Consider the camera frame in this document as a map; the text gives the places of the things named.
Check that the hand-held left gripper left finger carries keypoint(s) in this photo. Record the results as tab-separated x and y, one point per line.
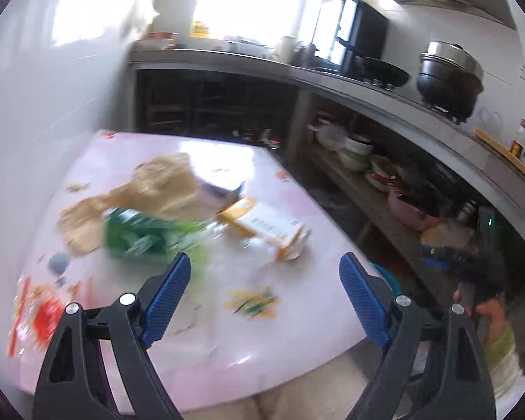
168	291

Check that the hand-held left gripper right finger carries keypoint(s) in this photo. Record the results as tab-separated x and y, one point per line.
361	295

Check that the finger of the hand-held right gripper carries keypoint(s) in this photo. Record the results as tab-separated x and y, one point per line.
439	259

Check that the green label plastic bottle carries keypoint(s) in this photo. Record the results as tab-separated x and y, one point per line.
151	236

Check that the orange and white carton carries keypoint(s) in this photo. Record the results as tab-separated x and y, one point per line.
262	223

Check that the person's right forearm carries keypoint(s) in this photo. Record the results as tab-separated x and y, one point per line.
505	361

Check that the person's right hand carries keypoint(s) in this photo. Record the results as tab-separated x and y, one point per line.
492	317

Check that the pink basin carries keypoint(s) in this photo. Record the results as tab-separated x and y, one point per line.
409	212

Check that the pink printed tablecloth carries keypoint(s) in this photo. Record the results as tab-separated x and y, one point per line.
227	323

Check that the wooden board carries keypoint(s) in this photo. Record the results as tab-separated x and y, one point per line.
507	155

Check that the sauce bottle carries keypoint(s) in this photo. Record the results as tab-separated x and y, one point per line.
518	142

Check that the white plastic bag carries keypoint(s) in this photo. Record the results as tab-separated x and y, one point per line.
330	135

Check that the grey concrete kitchen counter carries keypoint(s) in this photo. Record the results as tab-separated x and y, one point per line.
376	96

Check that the metal steamer pot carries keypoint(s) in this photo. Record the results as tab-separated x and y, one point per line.
450	76

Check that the black wok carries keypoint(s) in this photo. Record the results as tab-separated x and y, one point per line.
383	74

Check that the black appliance box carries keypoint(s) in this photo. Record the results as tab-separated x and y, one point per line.
361	33

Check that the yellow box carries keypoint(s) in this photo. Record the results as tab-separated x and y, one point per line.
200	29

